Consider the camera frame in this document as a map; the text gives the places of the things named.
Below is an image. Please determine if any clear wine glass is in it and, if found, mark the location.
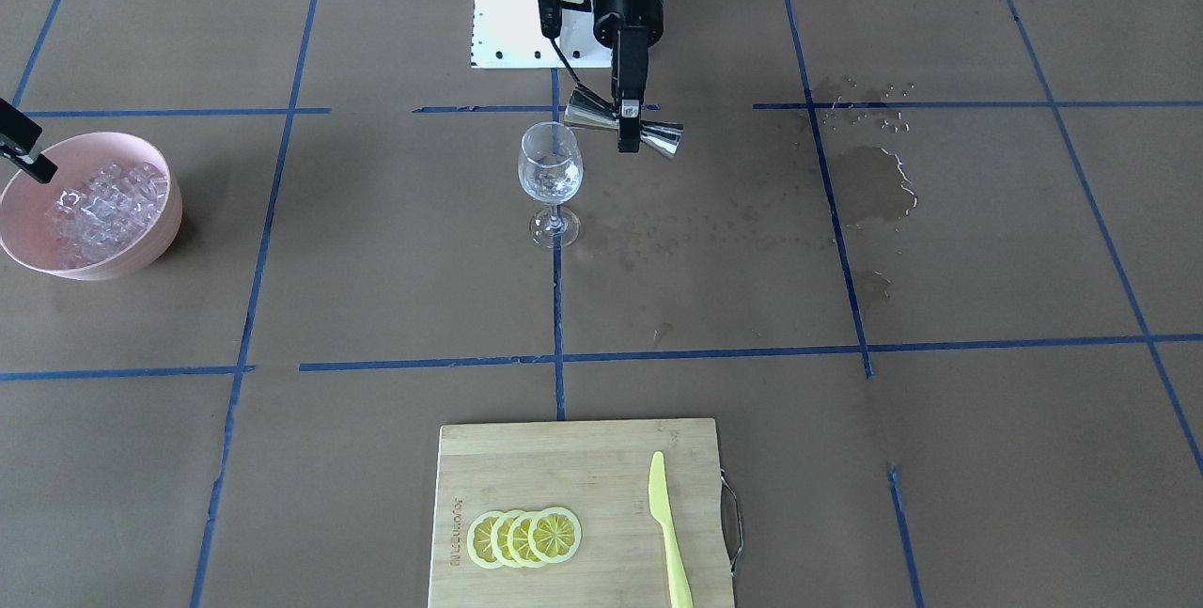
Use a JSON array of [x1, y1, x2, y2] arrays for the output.
[[517, 122, 583, 250]]

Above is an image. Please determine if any front lemon slice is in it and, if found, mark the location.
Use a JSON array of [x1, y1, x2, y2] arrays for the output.
[[468, 510, 503, 569]]

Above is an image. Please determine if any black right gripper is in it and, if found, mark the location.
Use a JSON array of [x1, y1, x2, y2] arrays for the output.
[[592, 0, 664, 153]]

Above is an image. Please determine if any bamboo cutting board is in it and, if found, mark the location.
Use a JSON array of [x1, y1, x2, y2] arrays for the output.
[[427, 418, 735, 607]]

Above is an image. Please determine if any steel double jigger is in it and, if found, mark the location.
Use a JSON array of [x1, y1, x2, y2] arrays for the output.
[[562, 85, 685, 160]]

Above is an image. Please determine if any pink bowl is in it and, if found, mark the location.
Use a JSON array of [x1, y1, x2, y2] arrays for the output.
[[2, 132, 183, 281]]

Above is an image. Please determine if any yellow plastic knife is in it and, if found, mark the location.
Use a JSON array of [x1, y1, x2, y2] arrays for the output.
[[648, 451, 695, 607]]

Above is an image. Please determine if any lemon slice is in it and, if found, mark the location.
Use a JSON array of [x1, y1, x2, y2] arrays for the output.
[[468, 510, 503, 569], [527, 507, 583, 563], [506, 512, 544, 569], [490, 509, 523, 569]]

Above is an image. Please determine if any back lemon slice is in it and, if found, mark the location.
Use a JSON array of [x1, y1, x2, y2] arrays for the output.
[[527, 507, 583, 563]]

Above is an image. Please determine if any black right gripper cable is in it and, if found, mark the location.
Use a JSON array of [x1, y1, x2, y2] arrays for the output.
[[550, 35, 617, 106]]

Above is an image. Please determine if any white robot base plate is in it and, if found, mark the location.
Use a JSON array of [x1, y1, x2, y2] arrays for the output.
[[469, 0, 621, 70]]

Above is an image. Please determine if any pile of clear ice cubes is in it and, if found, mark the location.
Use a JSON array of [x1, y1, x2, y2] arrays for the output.
[[45, 163, 168, 270]]

